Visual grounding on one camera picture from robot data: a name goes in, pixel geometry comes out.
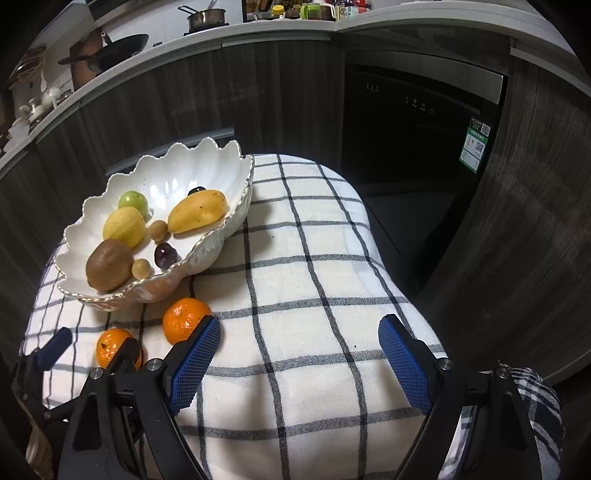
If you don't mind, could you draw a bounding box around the white checked cloth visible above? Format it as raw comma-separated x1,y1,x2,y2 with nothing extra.
21,153,566,480

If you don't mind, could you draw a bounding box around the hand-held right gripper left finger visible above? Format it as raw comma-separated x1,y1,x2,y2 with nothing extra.
58,316,221,480

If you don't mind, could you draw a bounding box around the dark wood kitchen cabinet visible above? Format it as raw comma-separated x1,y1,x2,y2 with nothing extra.
0,37,345,296

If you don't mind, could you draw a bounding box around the brown cutting board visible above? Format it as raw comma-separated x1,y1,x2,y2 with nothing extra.
70,28,105,90

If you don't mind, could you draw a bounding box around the yellow lemon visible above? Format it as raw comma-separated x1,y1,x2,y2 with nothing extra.
102,206,147,249

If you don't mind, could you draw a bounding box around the brown kiwi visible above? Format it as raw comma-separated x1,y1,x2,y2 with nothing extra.
86,239,136,293

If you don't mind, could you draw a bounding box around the black dishwasher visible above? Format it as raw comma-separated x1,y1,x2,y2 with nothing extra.
339,44,509,296

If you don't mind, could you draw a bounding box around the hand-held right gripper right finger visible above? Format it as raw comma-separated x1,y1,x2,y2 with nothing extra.
378,315,543,480

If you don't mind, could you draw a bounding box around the green white label sticker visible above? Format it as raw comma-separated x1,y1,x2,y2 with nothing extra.
458,116,493,175

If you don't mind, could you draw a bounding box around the orange mandarin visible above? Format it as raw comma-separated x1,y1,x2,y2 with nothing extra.
163,298,214,346
95,328,143,370

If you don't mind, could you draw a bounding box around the black wok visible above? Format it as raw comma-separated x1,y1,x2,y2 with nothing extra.
58,33,151,75

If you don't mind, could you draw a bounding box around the white patterned pot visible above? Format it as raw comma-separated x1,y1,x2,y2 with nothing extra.
10,69,44,109

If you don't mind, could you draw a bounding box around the white scalloped bowl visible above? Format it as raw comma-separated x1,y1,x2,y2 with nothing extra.
54,138,256,315

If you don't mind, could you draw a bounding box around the steel saucepan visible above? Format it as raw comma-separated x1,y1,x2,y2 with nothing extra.
178,6,227,31

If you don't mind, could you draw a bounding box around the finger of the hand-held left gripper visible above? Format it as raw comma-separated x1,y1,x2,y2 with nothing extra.
107,338,142,371
18,327,73,384

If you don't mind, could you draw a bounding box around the group of condiment bottles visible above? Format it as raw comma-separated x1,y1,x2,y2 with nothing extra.
323,0,372,20

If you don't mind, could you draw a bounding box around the yellow mango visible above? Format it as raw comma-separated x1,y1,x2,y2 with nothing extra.
167,189,229,234

